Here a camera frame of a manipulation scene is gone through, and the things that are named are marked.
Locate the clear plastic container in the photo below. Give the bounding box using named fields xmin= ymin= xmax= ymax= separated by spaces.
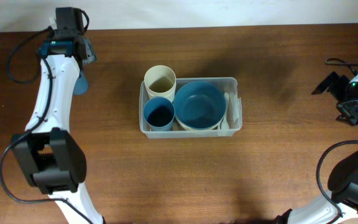
xmin=139 ymin=77 xmax=242 ymax=139

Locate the cream cup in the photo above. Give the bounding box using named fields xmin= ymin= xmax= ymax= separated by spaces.
xmin=144 ymin=65 xmax=177 ymax=102

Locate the blue bowl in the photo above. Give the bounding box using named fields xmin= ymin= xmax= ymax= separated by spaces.
xmin=173 ymin=81 xmax=226 ymax=123

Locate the cream bowl front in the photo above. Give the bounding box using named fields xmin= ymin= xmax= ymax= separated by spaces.
xmin=175 ymin=110 xmax=227 ymax=131

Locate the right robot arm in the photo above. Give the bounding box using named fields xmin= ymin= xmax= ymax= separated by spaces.
xmin=273 ymin=58 xmax=358 ymax=224

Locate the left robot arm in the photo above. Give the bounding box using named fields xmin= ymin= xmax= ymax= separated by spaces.
xmin=6 ymin=7 xmax=105 ymax=223

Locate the cream bowl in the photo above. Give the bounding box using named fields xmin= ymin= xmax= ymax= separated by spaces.
xmin=177 ymin=120 xmax=220 ymax=131
xmin=175 ymin=110 xmax=227 ymax=131

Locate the white plastic fork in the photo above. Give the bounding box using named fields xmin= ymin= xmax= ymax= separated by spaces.
xmin=217 ymin=119 xmax=223 ymax=136

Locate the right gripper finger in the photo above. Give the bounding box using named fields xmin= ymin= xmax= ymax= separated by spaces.
xmin=336 ymin=99 xmax=358 ymax=126
xmin=311 ymin=72 xmax=339 ymax=95

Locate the white plastic spoon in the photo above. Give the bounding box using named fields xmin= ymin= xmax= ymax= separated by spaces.
xmin=221 ymin=92 xmax=229 ymax=129

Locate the blue cup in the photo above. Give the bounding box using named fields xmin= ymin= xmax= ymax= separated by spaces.
xmin=73 ymin=70 xmax=89 ymax=95
xmin=143 ymin=97 xmax=175 ymax=131

